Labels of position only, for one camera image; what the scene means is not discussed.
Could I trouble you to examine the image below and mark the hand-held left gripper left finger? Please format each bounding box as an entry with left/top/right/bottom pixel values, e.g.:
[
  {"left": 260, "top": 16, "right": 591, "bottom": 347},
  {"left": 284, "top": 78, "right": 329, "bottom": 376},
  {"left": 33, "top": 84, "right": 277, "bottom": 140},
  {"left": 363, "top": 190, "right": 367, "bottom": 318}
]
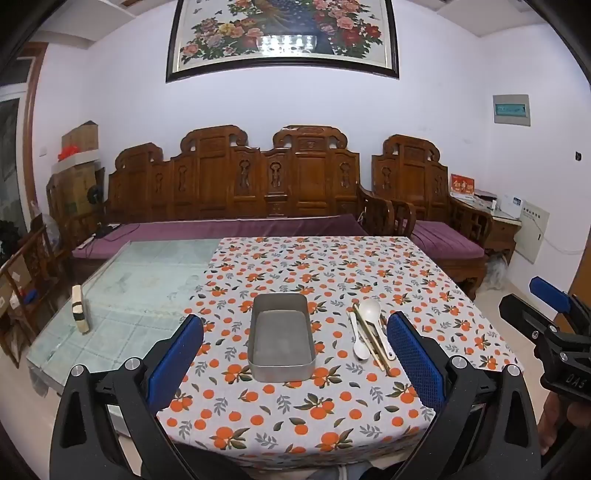
[{"left": 50, "top": 314, "right": 252, "bottom": 480}]

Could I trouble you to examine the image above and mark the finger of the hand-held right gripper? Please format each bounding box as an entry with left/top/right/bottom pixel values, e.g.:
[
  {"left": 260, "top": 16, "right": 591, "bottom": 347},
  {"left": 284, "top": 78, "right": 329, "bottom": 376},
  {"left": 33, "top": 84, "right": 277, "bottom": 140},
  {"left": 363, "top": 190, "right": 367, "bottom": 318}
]
[
  {"left": 499, "top": 294, "right": 561, "bottom": 344},
  {"left": 529, "top": 276, "right": 591, "bottom": 333}
]

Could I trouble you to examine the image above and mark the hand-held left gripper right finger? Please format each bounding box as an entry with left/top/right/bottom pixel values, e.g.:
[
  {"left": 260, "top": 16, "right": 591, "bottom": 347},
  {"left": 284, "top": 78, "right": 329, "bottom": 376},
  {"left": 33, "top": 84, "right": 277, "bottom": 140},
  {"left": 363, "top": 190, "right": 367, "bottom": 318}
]
[{"left": 369, "top": 311, "right": 541, "bottom": 480}]

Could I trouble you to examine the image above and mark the bamboo chopstick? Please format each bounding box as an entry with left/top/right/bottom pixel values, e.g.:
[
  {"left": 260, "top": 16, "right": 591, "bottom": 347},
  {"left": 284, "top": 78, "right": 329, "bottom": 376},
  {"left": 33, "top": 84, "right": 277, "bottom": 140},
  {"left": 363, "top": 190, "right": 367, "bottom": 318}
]
[
  {"left": 355, "top": 302, "right": 393, "bottom": 371},
  {"left": 352, "top": 303, "right": 389, "bottom": 374}
]

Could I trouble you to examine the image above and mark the white plastic fork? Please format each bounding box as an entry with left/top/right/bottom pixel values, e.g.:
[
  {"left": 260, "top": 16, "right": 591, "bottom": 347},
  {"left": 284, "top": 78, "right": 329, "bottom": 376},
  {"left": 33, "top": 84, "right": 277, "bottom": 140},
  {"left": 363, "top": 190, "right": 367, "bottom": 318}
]
[{"left": 348, "top": 310, "right": 371, "bottom": 361}]

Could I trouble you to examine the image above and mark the white plastic spoon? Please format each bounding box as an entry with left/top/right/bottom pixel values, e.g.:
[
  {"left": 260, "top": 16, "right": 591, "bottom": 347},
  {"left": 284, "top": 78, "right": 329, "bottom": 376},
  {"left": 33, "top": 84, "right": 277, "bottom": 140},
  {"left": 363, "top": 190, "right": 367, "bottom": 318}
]
[{"left": 359, "top": 299, "right": 396, "bottom": 361}]

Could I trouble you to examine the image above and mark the rectangular metal tray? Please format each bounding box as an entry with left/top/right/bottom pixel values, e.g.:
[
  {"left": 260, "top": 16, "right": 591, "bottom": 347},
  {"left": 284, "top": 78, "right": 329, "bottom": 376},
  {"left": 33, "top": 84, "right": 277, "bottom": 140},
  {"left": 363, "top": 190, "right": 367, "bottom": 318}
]
[{"left": 247, "top": 293, "right": 317, "bottom": 383}]

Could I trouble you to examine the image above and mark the person's right hand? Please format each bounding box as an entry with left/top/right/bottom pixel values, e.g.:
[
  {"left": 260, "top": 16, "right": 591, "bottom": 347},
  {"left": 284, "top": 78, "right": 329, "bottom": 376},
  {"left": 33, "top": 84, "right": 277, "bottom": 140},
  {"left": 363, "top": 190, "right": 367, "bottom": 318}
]
[{"left": 538, "top": 392, "right": 591, "bottom": 462}]

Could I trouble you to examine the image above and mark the clear plastic bag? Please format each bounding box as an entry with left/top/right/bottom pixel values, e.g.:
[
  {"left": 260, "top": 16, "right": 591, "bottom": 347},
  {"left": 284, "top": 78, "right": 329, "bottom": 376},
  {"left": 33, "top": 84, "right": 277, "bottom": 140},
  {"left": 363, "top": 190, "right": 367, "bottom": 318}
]
[{"left": 485, "top": 254, "right": 509, "bottom": 291}]

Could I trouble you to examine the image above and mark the wooden side table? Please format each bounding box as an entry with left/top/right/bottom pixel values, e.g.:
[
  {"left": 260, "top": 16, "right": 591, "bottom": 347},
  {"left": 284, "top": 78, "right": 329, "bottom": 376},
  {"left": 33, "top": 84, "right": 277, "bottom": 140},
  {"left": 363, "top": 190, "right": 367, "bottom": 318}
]
[{"left": 484, "top": 209, "right": 522, "bottom": 267}]

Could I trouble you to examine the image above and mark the small purple seat cushion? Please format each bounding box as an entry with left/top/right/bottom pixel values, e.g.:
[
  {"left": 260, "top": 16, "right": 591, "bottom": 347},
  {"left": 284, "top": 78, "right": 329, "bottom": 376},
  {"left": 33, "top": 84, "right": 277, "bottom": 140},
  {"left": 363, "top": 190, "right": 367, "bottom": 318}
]
[{"left": 410, "top": 220, "right": 486, "bottom": 260}]

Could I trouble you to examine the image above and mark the cream box with black band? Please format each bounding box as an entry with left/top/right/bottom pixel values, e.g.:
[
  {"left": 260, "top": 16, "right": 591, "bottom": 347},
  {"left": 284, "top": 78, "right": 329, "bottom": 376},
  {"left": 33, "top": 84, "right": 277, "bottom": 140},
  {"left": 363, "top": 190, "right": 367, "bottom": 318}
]
[{"left": 71, "top": 284, "right": 92, "bottom": 334}]

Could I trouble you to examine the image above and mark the orange fruit print tablecloth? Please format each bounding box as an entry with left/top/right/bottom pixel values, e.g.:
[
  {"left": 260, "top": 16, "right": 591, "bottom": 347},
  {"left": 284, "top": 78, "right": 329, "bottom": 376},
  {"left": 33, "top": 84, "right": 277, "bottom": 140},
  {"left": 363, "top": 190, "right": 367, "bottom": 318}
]
[{"left": 156, "top": 236, "right": 520, "bottom": 457}]

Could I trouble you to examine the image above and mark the long purple seat cushion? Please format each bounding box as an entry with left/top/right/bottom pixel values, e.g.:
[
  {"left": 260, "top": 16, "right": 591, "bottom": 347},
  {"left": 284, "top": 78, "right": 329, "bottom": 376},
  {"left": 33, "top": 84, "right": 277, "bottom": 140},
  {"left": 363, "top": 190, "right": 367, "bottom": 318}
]
[{"left": 71, "top": 215, "right": 370, "bottom": 265}]

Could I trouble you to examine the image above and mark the wooden side chair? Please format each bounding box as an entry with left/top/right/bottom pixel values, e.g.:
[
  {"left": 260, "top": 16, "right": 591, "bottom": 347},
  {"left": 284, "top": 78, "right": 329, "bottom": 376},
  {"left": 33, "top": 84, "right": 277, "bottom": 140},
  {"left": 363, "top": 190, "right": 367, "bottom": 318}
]
[{"left": 0, "top": 225, "right": 70, "bottom": 367}]

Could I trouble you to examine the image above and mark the carved wooden armchair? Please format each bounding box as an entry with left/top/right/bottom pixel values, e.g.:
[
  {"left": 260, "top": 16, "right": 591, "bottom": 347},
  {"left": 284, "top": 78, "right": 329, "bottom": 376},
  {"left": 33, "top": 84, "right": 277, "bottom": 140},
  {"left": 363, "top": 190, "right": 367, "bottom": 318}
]
[{"left": 358, "top": 134, "right": 495, "bottom": 301}]

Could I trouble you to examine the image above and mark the carved wooden sofa bench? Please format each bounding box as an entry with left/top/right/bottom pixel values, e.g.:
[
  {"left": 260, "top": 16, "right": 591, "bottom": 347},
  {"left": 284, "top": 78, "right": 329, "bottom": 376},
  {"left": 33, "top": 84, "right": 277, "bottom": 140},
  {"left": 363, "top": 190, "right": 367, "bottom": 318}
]
[{"left": 69, "top": 124, "right": 395, "bottom": 278}]

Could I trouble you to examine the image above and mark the crumpled plastic bag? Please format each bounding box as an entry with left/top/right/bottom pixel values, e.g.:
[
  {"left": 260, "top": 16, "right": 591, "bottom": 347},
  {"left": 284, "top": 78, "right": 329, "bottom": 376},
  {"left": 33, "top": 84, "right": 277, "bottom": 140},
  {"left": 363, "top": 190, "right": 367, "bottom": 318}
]
[{"left": 30, "top": 200, "right": 61, "bottom": 246}]

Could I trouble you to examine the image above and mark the large printed cardboard box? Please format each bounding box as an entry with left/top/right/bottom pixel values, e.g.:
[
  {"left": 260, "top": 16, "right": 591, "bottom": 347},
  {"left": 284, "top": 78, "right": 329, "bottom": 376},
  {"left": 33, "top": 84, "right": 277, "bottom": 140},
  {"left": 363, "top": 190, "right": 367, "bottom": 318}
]
[{"left": 59, "top": 165, "right": 100, "bottom": 215}]

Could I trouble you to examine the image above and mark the white flat box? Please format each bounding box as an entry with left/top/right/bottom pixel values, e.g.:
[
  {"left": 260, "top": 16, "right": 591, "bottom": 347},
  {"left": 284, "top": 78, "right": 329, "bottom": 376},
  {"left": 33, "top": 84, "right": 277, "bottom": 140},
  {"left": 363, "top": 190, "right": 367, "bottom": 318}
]
[{"left": 51, "top": 150, "right": 100, "bottom": 175}]

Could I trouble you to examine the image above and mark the small brown cardboard box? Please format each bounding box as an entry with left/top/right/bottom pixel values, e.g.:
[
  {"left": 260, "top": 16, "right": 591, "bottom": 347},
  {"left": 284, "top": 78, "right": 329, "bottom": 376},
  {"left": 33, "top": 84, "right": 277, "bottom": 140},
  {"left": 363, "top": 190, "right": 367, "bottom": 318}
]
[{"left": 61, "top": 121, "right": 100, "bottom": 153}]

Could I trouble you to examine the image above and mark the glass sliding door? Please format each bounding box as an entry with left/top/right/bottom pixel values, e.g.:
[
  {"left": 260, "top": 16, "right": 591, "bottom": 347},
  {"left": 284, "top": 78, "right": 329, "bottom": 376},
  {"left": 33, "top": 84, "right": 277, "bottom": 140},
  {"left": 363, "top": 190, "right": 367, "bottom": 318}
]
[{"left": 0, "top": 85, "right": 28, "bottom": 232}]

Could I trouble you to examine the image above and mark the framed floral painting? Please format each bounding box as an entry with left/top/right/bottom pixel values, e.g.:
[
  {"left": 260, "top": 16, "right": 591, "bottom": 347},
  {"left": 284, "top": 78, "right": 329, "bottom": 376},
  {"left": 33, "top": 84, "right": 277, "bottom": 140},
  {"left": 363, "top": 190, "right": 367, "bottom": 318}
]
[{"left": 165, "top": 0, "right": 400, "bottom": 84}]

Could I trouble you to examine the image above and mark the white wall distribution box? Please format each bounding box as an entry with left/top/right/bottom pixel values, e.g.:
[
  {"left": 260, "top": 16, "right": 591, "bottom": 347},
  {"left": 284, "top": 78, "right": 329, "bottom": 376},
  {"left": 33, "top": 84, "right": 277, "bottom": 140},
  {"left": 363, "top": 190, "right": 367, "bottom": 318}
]
[{"left": 512, "top": 198, "right": 551, "bottom": 256}]

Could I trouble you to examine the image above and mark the grey wall panel box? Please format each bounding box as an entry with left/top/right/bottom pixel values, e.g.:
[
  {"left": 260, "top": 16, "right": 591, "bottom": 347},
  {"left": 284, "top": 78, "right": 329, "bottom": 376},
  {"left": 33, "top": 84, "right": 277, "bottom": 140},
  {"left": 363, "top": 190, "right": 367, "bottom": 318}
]
[{"left": 492, "top": 93, "right": 532, "bottom": 127}]

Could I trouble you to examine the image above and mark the wooden door frame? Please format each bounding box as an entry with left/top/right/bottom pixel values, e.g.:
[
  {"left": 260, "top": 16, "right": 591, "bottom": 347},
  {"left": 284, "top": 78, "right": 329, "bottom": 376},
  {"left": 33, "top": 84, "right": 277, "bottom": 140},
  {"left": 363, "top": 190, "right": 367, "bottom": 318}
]
[{"left": 21, "top": 41, "right": 49, "bottom": 224}]

